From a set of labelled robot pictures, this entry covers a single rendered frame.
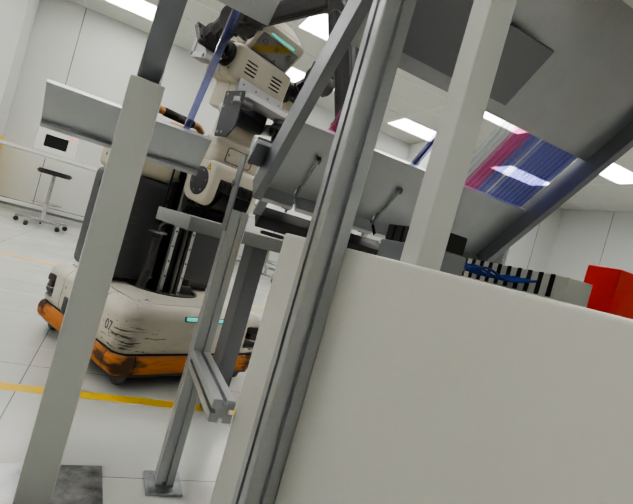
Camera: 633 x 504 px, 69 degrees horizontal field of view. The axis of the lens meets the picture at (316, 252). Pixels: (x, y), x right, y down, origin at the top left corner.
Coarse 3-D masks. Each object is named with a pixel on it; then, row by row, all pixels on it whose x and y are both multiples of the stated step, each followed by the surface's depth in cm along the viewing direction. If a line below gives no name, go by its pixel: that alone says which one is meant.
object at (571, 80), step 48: (432, 0) 73; (528, 0) 78; (576, 0) 79; (432, 48) 79; (528, 48) 81; (576, 48) 85; (624, 48) 86; (528, 96) 93; (576, 96) 93; (624, 96) 94; (576, 144) 103
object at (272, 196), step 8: (272, 192) 105; (280, 192) 107; (264, 200) 103; (272, 200) 104; (280, 200) 105; (288, 200) 106; (296, 200) 108; (304, 200) 109; (288, 208) 106; (296, 208) 106; (304, 208) 107; (312, 208) 109; (360, 224) 114; (368, 224) 116; (376, 224) 117; (368, 232) 114; (376, 232) 115; (384, 232) 117; (464, 256) 128; (472, 256) 130
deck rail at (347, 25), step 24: (360, 0) 73; (336, 24) 80; (360, 24) 75; (336, 48) 78; (312, 72) 86; (312, 96) 84; (288, 120) 92; (288, 144) 92; (264, 168) 100; (264, 192) 102
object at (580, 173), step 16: (624, 128) 101; (608, 144) 103; (624, 144) 100; (576, 160) 109; (592, 160) 106; (608, 160) 102; (560, 176) 112; (576, 176) 108; (592, 176) 106; (544, 192) 116; (560, 192) 111; (576, 192) 109; (528, 208) 119; (544, 208) 114; (512, 224) 122; (528, 224) 118; (496, 240) 126; (512, 240) 121; (480, 256) 130; (496, 256) 126
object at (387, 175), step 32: (320, 128) 95; (288, 160) 100; (320, 160) 99; (384, 160) 102; (288, 192) 107; (384, 192) 110; (416, 192) 111; (480, 192) 113; (384, 224) 119; (480, 224) 122
